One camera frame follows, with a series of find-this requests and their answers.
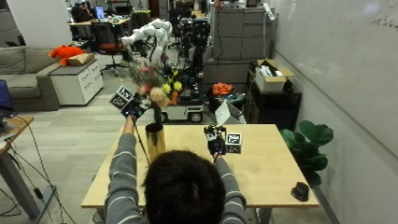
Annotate person's right hand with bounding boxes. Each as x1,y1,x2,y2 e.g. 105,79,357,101
202,124,229,157

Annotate person's left hand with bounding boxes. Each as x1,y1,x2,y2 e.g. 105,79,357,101
121,98,152,121

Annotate mixed flower bouquet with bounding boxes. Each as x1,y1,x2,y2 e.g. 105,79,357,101
124,59,184,125

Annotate white marker cube left glove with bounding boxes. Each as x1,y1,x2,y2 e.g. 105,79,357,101
108,85,137,110

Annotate white marker cube glove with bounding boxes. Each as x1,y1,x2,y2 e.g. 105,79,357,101
225,133,244,155
108,85,137,110

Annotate white board sheet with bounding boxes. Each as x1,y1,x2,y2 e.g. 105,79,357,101
214,98,246,126

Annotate white marker cube right glove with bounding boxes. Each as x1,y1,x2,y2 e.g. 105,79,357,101
225,133,244,155

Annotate gold cylindrical vase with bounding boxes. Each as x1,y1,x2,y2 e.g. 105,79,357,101
144,122,168,162

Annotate orange cloth bundle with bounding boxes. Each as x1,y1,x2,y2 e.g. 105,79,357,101
212,81,236,97

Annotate black low cabinet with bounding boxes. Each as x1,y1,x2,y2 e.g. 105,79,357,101
245,69,303,132

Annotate white drawer cabinet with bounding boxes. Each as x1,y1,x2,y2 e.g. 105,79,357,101
48,59,104,106

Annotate brown paper bag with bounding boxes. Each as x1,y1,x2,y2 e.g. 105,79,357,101
67,52,97,67

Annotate open cardboard box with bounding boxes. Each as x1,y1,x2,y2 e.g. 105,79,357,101
253,59,296,93

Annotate white humanoid robot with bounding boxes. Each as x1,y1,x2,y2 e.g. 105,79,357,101
121,18,174,68

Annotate black office chair red seat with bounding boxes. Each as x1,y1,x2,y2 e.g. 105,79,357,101
91,21,130,77

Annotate green leafy potted plant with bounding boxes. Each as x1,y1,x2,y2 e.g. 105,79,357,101
278,119,334,189

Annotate orange plush toy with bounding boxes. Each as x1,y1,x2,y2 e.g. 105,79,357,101
48,45,85,67

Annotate black computer mouse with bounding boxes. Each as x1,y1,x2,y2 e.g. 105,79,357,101
290,181,311,203

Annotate background office desk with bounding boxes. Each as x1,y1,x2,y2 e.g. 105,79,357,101
67,17,133,41

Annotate grey sofa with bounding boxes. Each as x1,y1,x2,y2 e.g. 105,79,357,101
0,46,64,112

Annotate background computer monitor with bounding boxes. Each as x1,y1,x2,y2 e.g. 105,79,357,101
95,5,106,21

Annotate grey filing cabinets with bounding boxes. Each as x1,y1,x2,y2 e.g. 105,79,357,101
202,7,274,85

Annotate laptop with blue screen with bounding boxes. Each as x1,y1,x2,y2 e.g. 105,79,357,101
0,78,17,119

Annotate the person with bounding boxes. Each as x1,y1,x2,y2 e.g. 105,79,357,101
104,115,250,224

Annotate wooden side desk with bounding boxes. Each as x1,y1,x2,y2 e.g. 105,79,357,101
0,115,57,220

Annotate black glove cable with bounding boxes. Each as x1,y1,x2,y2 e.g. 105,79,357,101
130,117,152,166

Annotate black floor cables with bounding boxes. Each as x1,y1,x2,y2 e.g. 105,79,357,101
0,116,79,224

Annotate wall whiteboard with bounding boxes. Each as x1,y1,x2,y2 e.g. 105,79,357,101
269,0,398,158

